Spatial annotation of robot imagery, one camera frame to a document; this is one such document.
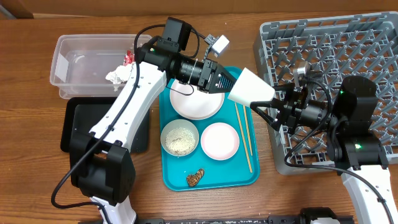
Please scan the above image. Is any white cup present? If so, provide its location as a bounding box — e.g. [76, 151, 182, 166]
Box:
[228, 68, 275, 107]

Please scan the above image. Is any small pink plate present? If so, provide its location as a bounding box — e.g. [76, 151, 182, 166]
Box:
[200, 123, 239, 161]

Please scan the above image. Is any grey bowl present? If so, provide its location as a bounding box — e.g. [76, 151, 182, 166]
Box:
[160, 119, 199, 157]

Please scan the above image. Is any pile of rice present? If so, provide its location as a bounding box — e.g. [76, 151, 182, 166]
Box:
[165, 127, 197, 156]

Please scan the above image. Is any red foil snack wrapper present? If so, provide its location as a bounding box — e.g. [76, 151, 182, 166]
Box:
[123, 50, 135, 66]

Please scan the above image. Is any white napkin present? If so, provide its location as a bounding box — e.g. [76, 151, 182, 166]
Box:
[105, 63, 133, 85]

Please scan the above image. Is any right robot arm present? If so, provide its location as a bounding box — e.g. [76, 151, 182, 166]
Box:
[249, 76, 397, 223]

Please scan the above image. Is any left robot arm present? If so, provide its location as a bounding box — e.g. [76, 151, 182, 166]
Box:
[66, 17, 236, 223]

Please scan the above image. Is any grey dishwasher rack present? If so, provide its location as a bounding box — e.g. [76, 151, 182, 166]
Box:
[253, 12, 397, 164]

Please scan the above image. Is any right wooden chopstick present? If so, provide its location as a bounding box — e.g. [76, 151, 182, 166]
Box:
[242, 105, 252, 156]

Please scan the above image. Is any wooden chopstick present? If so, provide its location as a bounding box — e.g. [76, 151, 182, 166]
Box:
[242, 105, 252, 156]
[234, 103, 252, 173]

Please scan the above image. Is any left wooden chopstick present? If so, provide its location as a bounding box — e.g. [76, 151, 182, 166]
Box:
[234, 103, 252, 173]

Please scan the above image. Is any large white plate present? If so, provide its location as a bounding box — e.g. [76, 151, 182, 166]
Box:
[170, 80, 224, 120]

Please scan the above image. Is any teal serving tray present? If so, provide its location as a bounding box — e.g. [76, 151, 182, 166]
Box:
[158, 65, 261, 192]

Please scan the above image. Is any brown food scrap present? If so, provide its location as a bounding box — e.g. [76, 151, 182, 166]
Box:
[186, 169, 205, 187]

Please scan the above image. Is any clear plastic bin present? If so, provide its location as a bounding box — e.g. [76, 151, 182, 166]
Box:
[50, 34, 136, 99]

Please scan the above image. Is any black plastic tray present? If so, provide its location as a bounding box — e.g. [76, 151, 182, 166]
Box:
[60, 97, 150, 153]

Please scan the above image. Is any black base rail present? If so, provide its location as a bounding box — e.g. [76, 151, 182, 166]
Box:
[133, 214, 312, 224]

